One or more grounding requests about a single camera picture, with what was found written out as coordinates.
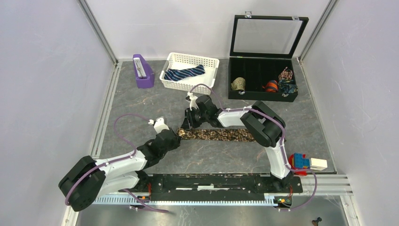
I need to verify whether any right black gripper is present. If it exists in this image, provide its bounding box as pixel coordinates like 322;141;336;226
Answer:
181;107;209;130

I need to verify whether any brown floral tie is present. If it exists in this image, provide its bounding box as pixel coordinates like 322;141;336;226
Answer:
177;128;255;142

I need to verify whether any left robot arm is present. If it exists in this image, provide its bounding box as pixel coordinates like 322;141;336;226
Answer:
58;128;181;212

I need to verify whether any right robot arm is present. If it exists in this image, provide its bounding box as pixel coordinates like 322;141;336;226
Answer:
182;93;293;192

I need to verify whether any white plastic basket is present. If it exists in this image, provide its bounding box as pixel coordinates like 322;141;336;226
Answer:
160;52;220;95

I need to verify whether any navy striped tie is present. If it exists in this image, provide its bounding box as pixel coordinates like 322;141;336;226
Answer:
164;65;205;81

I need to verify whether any purple metronome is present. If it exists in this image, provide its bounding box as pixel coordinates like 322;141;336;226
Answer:
133;54;155;89

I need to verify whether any olive rolled tie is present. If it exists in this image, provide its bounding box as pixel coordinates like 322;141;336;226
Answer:
231;77;246;92

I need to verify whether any orange navy rolled tie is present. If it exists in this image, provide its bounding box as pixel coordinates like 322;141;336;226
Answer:
263;80;279;93

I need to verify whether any teal patterned tie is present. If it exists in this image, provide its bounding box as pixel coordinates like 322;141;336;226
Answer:
278;79;298;94

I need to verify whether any black display case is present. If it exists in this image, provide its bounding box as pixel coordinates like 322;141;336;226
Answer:
228;15;309;102

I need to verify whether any pink patterned tie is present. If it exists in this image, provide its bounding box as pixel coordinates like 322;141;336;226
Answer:
278;67;294;81

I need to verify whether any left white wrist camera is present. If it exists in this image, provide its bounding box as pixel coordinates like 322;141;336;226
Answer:
148;116;169;134

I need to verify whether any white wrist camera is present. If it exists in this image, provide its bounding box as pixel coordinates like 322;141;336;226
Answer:
148;116;169;134
185;92;199;110

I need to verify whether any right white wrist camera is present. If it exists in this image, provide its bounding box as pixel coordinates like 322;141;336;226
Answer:
185;92;199;110

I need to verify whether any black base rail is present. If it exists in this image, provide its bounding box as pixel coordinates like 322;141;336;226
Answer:
129;173;303;202

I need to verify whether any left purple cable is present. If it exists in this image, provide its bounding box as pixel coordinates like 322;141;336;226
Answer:
64;113;170;214

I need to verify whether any purple cable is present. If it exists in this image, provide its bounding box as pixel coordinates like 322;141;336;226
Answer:
64;113;170;214
189;83;318;212

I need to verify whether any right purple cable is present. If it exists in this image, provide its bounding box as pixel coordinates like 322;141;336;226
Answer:
189;83;318;212

